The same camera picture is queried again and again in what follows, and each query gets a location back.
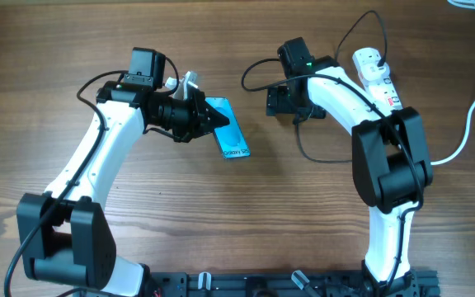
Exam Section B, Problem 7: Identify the blue screen smartphone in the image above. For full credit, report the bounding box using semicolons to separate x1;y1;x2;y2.
205;97;251;158

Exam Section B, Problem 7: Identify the black charger cable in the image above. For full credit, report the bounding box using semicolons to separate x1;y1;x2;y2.
294;10;388;164

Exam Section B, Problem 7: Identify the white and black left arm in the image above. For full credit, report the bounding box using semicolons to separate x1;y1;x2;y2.
14;81;229;296

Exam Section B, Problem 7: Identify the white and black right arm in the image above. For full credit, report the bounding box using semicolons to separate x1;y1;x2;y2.
266;37;433;296

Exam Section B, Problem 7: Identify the white charger plug adapter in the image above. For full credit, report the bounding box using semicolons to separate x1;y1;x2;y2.
359;63;390;84

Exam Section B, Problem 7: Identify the white power strip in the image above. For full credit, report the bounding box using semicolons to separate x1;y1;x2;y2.
352;47;402;110

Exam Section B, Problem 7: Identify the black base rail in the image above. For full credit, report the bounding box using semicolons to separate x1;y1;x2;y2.
146;270;440;297

